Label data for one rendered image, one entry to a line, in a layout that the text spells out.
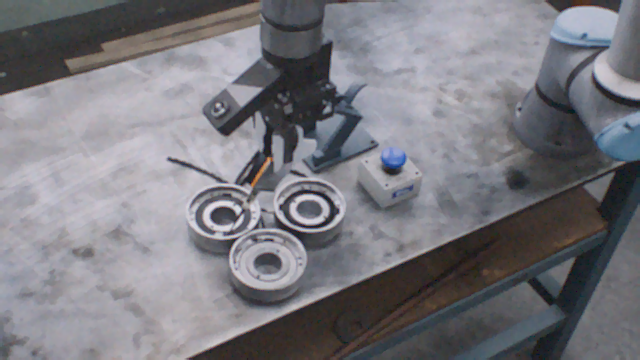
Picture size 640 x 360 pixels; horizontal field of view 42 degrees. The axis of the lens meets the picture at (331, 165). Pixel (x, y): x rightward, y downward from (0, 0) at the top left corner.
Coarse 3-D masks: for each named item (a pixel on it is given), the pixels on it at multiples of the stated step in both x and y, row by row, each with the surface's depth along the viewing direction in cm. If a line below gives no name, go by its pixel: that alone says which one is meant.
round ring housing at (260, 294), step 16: (240, 240) 116; (272, 240) 118; (288, 240) 118; (240, 256) 115; (256, 256) 116; (272, 256) 117; (304, 256) 115; (240, 272) 113; (256, 272) 114; (304, 272) 114; (240, 288) 112; (256, 288) 110; (272, 288) 110; (288, 288) 112
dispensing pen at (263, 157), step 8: (264, 152) 113; (256, 160) 113; (264, 160) 112; (256, 168) 113; (248, 176) 113; (256, 176) 113; (248, 184) 113; (256, 192) 115; (248, 200) 115; (240, 216) 116
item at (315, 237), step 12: (300, 180) 125; (312, 180) 125; (288, 192) 124; (324, 192) 125; (336, 192) 124; (276, 204) 122; (300, 204) 124; (312, 204) 125; (324, 204) 123; (336, 204) 124; (276, 216) 120; (324, 216) 122; (288, 228) 119; (300, 228) 118; (324, 228) 118; (336, 228) 120; (300, 240) 120; (312, 240) 119; (324, 240) 120
